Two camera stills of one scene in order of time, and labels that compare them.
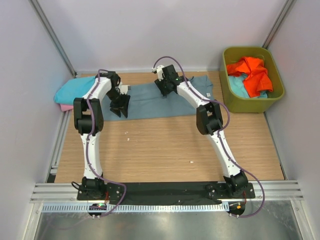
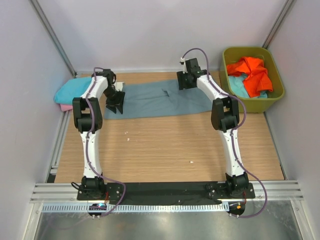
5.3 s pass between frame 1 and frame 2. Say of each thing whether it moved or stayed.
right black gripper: moved
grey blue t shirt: stayed
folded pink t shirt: stayed
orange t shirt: stayed
